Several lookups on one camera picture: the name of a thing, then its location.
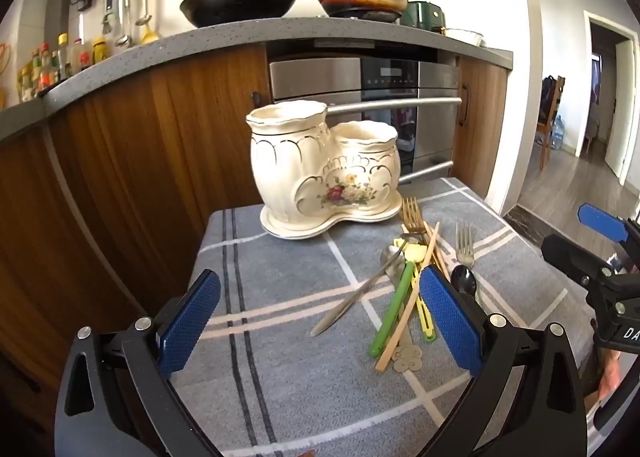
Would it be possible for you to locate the grey plaid tablecloth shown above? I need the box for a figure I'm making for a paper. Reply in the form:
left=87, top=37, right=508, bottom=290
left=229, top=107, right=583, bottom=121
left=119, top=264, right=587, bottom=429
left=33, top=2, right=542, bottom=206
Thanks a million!
left=167, top=177, right=608, bottom=457

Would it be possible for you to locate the cream floral ceramic utensil holder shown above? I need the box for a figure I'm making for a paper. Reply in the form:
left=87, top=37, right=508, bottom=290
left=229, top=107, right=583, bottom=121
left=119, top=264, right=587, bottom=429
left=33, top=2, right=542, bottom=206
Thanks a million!
left=246, top=100, right=404, bottom=241

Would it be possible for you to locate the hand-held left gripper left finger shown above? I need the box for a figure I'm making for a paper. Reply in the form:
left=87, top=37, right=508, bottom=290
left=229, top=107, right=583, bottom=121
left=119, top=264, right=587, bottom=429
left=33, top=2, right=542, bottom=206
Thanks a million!
left=54, top=268, right=223, bottom=457

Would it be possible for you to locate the gas stove burner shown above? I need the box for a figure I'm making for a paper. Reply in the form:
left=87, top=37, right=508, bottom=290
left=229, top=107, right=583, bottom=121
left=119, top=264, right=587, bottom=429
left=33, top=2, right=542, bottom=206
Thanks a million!
left=325, top=7, right=403, bottom=24

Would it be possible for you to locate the yellow tulip shaped utensil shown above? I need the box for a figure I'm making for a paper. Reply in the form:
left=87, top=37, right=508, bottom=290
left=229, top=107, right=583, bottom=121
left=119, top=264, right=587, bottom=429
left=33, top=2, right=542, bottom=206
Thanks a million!
left=394, top=236, right=438, bottom=343

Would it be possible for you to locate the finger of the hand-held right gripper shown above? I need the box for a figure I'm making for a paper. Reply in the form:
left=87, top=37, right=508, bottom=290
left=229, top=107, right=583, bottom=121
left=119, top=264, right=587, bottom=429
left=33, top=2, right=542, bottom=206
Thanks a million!
left=577, top=203, right=640, bottom=250
left=541, top=233, right=621, bottom=290

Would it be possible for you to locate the large water bottle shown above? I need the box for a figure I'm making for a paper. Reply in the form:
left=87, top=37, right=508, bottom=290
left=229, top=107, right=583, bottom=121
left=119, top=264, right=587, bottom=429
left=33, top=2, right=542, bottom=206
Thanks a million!
left=549, top=114, right=566, bottom=152

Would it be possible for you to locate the narrow wooden cabinet door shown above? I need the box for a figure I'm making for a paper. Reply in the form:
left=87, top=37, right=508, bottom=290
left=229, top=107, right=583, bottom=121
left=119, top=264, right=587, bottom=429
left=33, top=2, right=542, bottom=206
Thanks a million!
left=452, top=56, right=510, bottom=198

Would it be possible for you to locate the black spoon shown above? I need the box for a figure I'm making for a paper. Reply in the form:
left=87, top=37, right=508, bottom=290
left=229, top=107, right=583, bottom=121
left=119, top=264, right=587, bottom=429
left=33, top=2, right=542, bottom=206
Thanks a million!
left=449, top=264, right=480, bottom=299

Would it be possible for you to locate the green air fryer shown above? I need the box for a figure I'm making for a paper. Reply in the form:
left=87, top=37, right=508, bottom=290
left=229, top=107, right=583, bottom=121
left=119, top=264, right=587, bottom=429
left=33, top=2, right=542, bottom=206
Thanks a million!
left=400, top=0, right=446, bottom=35

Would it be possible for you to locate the white door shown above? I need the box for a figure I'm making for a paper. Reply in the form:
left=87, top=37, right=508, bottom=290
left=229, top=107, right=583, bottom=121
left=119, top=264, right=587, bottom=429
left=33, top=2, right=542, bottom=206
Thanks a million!
left=604, top=37, right=636, bottom=183

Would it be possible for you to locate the silver table knife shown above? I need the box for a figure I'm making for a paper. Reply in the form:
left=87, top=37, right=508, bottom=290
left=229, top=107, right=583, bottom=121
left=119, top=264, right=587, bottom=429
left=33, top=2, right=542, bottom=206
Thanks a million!
left=310, top=234, right=421, bottom=338

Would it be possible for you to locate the row of condiment bottles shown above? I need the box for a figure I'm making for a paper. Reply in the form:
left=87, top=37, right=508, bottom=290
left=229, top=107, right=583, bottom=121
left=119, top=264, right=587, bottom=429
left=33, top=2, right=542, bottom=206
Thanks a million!
left=17, top=32, right=113, bottom=103

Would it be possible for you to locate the person's right hand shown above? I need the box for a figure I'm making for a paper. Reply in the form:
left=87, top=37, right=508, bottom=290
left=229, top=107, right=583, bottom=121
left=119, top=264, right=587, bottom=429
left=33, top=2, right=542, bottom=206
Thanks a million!
left=597, top=349, right=623, bottom=403

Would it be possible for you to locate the steel bowl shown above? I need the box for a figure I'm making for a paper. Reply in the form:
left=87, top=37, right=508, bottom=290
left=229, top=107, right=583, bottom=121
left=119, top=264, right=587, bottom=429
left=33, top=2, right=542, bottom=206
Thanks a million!
left=442, top=27, right=485, bottom=47

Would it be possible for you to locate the light bamboo chopstick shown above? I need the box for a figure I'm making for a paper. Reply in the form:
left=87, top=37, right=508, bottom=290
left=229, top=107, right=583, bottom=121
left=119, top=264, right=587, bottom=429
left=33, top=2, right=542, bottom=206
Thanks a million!
left=375, top=221, right=441, bottom=372

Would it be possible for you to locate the green handled yellow utensil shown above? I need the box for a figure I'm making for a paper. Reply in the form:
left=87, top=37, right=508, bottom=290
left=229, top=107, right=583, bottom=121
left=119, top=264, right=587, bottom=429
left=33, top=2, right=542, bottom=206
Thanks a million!
left=369, top=243, right=430, bottom=358

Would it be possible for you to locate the wide wooden cabinet front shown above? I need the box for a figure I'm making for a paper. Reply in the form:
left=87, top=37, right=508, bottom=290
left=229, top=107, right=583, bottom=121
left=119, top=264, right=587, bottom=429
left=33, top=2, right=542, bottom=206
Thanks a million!
left=0, top=44, right=273, bottom=418

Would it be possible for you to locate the silver fork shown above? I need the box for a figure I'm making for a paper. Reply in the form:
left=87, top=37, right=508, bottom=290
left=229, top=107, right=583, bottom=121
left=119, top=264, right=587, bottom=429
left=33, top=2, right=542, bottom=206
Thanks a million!
left=455, top=222, right=476, bottom=270

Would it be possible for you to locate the grey stone countertop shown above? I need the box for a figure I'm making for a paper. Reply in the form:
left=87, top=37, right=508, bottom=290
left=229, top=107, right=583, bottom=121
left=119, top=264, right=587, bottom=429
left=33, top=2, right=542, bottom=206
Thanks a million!
left=0, top=16, right=514, bottom=143

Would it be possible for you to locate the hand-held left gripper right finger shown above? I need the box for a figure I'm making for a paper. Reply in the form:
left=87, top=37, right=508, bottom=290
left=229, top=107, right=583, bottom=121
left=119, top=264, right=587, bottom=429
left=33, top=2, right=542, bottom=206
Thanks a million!
left=418, top=266, right=587, bottom=457

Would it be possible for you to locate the stainless steel built-in oven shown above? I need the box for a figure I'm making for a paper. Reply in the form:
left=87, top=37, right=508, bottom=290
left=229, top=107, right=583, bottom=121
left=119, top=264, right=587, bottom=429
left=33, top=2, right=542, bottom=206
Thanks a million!
left=267, top=56, right=463, bottom=185

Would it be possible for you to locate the gold fork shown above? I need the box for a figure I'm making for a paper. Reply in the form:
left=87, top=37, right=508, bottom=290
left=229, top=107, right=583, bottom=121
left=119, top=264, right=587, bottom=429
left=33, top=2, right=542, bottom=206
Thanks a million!
left=391, top=196, right=427, bottom=374

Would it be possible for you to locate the wooden chair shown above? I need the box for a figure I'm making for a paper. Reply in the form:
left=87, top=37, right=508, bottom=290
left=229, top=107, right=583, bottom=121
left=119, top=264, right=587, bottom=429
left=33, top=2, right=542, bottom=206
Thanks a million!
left=534, top=74, right=567, bottom=172

